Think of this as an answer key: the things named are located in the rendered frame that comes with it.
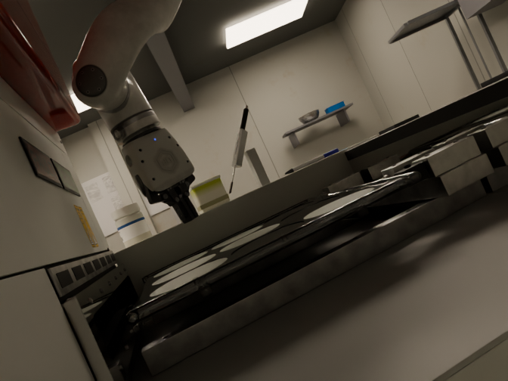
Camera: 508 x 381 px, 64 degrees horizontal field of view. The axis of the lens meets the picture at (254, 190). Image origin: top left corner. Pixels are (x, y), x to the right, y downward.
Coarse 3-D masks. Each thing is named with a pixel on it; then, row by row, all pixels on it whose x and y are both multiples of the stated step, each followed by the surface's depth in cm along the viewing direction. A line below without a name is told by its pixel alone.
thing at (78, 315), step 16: (112, 272) 59; (96, 288) 44; (112, 288) 53; (128, 288) 76; (64, 304) 34; (80, 304) 35; (96, 304) 41; (80, 320) 34; (80, 336) 34; (96, 336) 35; (128, 336) 49; (96, 352) 34; (112, 352) 41; (128, 352) 45; (96, 368) 34; (112, 368) 36; (128, 368) 42
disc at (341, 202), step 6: (360, 192) 55; (366, 192) 52; (342, 198) 58; (348, 198) 54; (354, 198) 52; (330, 204) 57; (336, 204) 54; (342, 204) 51; (318, 210) 56; (324, 210) 53; (330, 210) 50; (306, 216) 56; (312, 216) 53
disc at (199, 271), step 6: (210, 264) 51; (216, 264) 49; (192, 270) 54; (198, 270) 51; (204, 270) 48; (210, 270) 46; (180, 276) 53; (186, 276) 50; (192, 276) 48; (198, 276) 45; (168, 282) 52; (174, 282) 50; (180, 282) 47; (186, 282) 45; (162, 288) 49; (168, 288) 47; (174, 288) 45; (150, 294) 48; (156, 294) 46
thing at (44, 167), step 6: (30, 150) 47; (36, 150) 50; (36, 156) 48; (42, 156) 52; (36, 162) 47; (42, 162) 51; (48, 162) 54; (36, 168) 46; (42, 168) 49; (48, 168) 53; (42, 174) 48; (48, 174) 51; (54, 174) 55; (54, 180) 53
